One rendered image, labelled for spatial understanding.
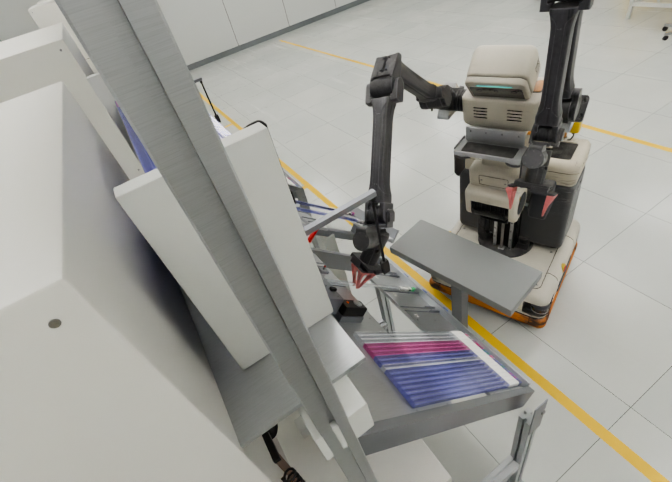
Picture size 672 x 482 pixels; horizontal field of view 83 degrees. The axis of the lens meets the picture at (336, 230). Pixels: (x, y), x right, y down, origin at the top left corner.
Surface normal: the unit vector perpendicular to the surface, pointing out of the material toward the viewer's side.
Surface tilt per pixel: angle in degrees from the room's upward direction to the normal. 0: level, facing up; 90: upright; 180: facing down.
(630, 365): 0
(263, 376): 0
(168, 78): 90
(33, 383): 90
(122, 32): 90
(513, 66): 42
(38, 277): 0
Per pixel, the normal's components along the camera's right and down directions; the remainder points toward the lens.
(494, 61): -0.55, -0.13
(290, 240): 0.51, 0.47
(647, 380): -0.22, -0.74
